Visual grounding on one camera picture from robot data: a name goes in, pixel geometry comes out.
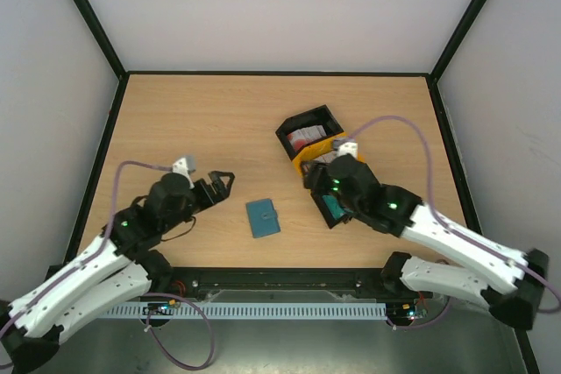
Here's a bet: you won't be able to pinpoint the black bin with teal cards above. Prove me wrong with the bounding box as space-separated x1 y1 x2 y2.
310 190 353 229

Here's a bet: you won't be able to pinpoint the teal card holder wallet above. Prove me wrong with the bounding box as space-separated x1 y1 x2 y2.
245 199 281 238

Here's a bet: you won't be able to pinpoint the yellow bin with cards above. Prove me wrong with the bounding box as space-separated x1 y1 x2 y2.
291 132 355 178

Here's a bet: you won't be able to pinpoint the black bin with red cards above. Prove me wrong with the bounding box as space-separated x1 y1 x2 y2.
275 105 344 160

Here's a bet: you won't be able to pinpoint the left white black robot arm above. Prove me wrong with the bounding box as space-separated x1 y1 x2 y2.
1 171 235 373

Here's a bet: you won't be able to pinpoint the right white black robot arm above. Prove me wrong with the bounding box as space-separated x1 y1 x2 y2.
301 154 549 330

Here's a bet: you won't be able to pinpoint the teal card stack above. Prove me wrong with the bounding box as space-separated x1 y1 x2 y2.
323 195 345 219

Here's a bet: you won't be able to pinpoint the stack of cards yellow bin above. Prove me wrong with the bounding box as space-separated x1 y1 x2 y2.
313 151 337 164

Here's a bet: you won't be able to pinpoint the stack of white red cards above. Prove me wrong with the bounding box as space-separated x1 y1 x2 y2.
287 125 326 152

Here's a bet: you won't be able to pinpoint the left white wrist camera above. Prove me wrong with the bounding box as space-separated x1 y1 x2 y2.
172 155 196 189

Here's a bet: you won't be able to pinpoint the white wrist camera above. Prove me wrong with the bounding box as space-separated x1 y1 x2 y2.
331 138 359 159
172 155 196 189

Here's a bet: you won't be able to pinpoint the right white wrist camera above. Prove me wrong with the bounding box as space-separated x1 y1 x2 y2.
331 138 359 159

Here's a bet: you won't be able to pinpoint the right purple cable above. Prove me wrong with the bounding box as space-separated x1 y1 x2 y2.
345 115 561 332

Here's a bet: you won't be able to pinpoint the purple cable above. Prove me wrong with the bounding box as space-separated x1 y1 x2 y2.
345 115 561 332
0 160 217 369

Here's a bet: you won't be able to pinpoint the black aluminium frame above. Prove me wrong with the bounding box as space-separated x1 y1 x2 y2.
12 0 541 374

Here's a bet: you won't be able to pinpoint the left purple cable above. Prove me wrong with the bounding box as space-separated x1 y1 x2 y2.
0 160 217 369

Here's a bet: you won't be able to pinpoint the light blue slotted cable duct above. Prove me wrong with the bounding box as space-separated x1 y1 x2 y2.
99 302 387 321

